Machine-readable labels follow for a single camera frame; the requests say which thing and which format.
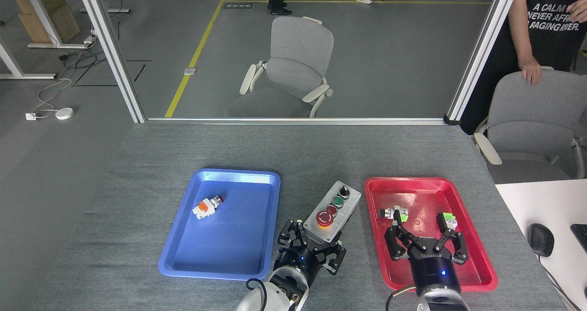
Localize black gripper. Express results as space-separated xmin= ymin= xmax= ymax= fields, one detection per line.
xmin=384 ymin=209 xmax=470 ymax=297
xmin=275 ymin=218 xmax=347 ymax=286

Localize grey four-button control box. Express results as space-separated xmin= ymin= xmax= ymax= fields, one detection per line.
xmin=303 ymin=180 xmax=362 ymax=244

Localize black push button green block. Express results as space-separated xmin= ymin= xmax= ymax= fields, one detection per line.
xmin=379 ymin=205 xmax=410 ymax=223

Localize cardboard box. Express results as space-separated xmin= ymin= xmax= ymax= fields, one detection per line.
xmin=13 ymin=0 xmax=81 ymax=44

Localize person's right hand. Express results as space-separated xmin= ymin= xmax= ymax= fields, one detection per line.
xmin=519 ymin=58 xmax=543 ymax=86

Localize person's left hand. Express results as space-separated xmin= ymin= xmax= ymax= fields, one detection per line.
xmin=566 ymin=0 xmax=587 ymax=23

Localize red plastic tray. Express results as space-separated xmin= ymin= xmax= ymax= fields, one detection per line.
xmin=364 ymin=177 xmax=498 ymax=292

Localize blue plastic tray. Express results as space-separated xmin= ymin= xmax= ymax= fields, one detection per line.
xmin=158 ymin=169 xmax=281 ymax=282

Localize white side table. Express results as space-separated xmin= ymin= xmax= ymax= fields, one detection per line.
xmin=495 ymin=179 xmax=587 ymax=311

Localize black computer mouse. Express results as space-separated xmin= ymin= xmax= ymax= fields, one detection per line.
xmin=527 ymin=223 xmax=555 ymax=257

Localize black keyboard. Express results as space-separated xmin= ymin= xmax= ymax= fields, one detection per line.
xmin=570 ymin=224 xmax=587 ymax=253

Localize grey chair white armrests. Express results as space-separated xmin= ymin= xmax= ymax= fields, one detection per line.
xmin=473 ymin=67 xmax=587 ymax=183
xmin=224 ymin=17 xmax=334 ymax=119

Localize green white switch block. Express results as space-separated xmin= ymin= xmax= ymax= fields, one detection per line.
xmin=436 ymin=212 xmax=458 ymax=232

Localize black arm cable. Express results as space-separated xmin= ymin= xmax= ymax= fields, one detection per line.
xmin=246 ymin=278 xmax=270 ymax=311
xmin=385 ymin=286 xmax=418 ymax=311

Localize small red push button switch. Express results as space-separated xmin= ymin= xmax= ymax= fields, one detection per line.
xmin=193 ymin=194 xmax=225 ymax=220

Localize silver frame crossbar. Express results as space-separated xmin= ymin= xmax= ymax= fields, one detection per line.
xmin=144 ymin=117 xmax=448 ymax=126

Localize black mouse cable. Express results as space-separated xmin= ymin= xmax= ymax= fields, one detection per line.
xmin=539 ymin=255 xmax=587 ymax=311

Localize silver frame post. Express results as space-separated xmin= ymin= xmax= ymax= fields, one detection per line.
xmin=444 ymin=0 xmax=523 ymax=126
xmin=73 ymin=0 xmax=147 ymax=123

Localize black floor cables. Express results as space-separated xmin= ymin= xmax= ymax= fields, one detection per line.
xmin=57 ymin=50 xmax=99 ymax=80

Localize white floor cable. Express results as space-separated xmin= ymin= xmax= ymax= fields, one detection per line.
xmin=36 ymin=77 xmax=74 ymax=117

